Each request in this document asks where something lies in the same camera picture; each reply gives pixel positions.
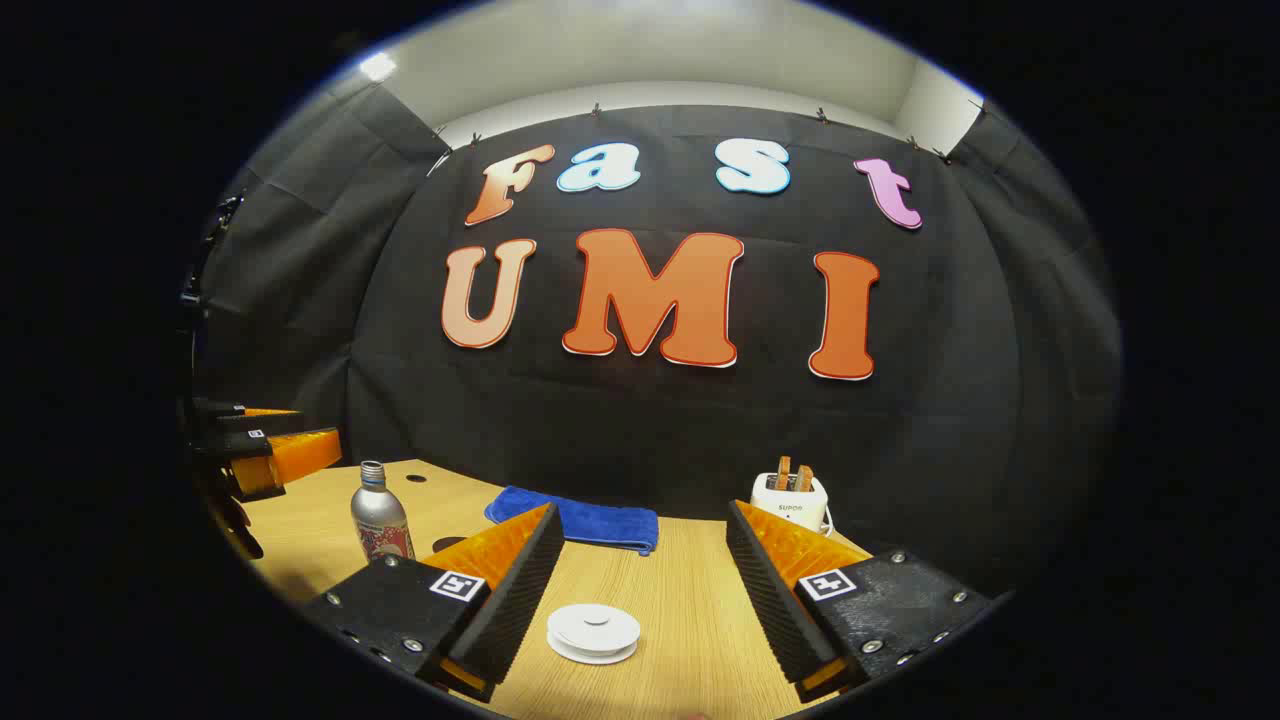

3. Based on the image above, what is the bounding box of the blue towel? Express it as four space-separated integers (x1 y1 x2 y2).
484 486 660 557

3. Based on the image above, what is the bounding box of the cream toaster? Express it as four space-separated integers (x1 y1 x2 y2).
750 472 831 536

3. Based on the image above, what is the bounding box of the white teacup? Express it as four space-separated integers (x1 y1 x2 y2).
547 606 642 657

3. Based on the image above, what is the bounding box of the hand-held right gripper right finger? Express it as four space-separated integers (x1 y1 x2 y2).
726 499 993 704

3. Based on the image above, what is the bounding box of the white saucer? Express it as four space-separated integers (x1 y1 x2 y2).
548 640 639 667

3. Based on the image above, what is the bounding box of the white teacup lid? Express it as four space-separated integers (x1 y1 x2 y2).
556 603 633 646

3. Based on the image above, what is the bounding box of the silver water bottle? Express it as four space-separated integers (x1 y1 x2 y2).
350 460 416 563

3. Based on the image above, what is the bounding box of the black backdrop cloth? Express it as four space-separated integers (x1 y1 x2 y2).
195 85 1121 601

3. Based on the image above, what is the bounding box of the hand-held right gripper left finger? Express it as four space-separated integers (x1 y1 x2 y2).
300 502 567 704

